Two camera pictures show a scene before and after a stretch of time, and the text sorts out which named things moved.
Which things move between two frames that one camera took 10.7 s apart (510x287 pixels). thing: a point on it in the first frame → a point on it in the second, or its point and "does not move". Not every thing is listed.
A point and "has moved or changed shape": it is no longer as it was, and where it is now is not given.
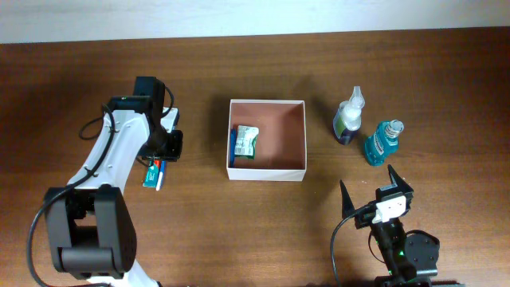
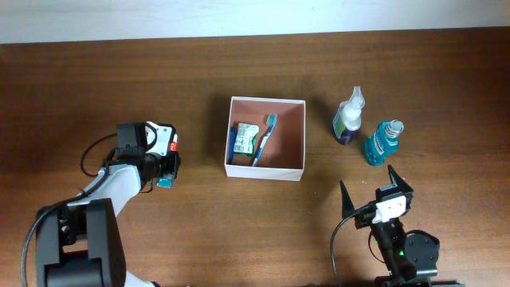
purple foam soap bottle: [347, 117] does not move
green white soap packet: [245, 138] does not move
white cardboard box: [281, 144] does not move
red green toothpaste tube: [151, 177] has moved or changed shape
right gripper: [348, 206] does not move
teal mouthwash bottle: [384, 141] does not move
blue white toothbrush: [160, 186] → [271, 121]
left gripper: [172, 153] → [174, 161]
